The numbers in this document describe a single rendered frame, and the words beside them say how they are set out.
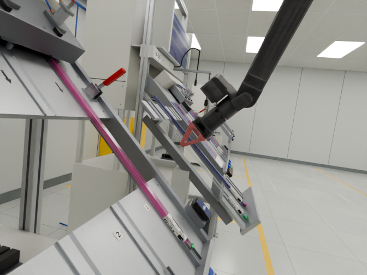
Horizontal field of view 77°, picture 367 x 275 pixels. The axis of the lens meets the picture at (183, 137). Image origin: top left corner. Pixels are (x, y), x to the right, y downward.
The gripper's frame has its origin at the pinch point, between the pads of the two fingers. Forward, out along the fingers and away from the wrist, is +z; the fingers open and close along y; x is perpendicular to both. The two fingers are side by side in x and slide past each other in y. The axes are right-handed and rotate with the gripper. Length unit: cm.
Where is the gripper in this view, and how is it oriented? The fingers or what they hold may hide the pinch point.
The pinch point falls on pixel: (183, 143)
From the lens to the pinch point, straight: 71.9
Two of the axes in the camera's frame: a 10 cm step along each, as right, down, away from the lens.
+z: -7.6, 6.2, 1.9
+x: 6.2, 7.8, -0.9
